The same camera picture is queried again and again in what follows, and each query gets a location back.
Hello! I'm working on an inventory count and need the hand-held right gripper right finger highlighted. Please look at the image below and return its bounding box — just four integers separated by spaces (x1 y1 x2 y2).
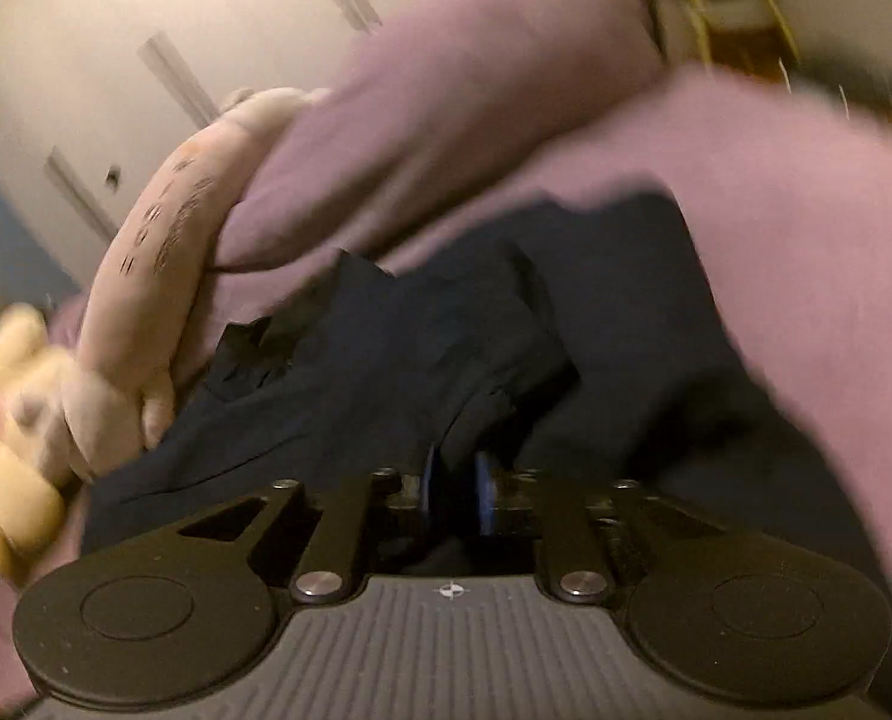
474 454 725 605

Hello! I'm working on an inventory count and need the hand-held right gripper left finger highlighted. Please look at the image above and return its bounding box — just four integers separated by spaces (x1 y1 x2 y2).
178 444 440 605

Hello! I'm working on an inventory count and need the dark navy garment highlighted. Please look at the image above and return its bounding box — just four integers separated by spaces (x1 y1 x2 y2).
82 191 867 578

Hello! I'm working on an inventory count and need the long pink plush toy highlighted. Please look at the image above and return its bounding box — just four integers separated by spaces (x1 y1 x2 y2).
63 86 334 482

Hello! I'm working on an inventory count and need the purple plush blanket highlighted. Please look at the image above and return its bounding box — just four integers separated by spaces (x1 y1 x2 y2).
0 0 892 720

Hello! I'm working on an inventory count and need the cream flower plush toy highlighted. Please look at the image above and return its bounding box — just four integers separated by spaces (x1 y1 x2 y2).
0 304 73 584

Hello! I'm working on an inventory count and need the white wardrobe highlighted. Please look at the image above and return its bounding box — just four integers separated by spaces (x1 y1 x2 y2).
0 0 432 293

